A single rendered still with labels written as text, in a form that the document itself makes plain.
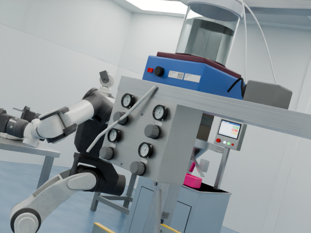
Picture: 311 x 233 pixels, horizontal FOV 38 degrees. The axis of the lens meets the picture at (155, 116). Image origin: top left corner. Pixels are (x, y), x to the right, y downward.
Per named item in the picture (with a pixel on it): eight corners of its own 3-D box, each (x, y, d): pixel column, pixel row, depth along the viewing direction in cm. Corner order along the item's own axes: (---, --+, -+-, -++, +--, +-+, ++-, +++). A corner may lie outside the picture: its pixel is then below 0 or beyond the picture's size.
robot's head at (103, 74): (115, 84, 233) (110, 70, 233) (113, 83, 224) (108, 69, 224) (103, 88, 233) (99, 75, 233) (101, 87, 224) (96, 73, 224)
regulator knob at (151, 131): (141, 136, 108) (146, 118, 108) (148, 137, 109) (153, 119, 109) (151, 139, 105) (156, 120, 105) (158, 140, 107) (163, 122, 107)
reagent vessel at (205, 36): (161, 52, 122) (179, -16, 122) (195, 66, 133) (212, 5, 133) (205, 58, 111) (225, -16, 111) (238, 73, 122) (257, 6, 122)
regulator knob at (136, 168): (127, 172, 109) (132, 155, 109) (134, 173, 110) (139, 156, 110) (136, 176, 106) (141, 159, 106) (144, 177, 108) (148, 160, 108)
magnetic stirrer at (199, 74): (136, 79, 121) (146, 47, 121) (186, 96, 136) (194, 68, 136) (193, 91, 107) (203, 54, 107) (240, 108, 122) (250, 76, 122)
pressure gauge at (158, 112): (150, 118, 108) (154, 103, 108) (154, 119, 109) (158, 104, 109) (161, 121, 106) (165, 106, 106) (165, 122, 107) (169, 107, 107)
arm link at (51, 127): (37, 146, 199) (47, 144, 182) (26, 125, 198) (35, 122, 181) (58, 135, 204) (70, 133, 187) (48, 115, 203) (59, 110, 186)
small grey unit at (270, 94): (234, 102, 106) (241, 77, 106) (249, 108, 111) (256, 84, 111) (272, 110, 98) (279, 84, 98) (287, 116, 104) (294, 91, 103)
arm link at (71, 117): (66, 138, 181) (99, 119, 199) (52, 109, 180) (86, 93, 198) (48, 145, 188) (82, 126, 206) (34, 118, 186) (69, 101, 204)
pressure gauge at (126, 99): (119, 106, 117) (123, 92, 117) (122, 107, 118) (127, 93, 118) (128, 108, 114) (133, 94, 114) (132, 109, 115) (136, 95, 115)
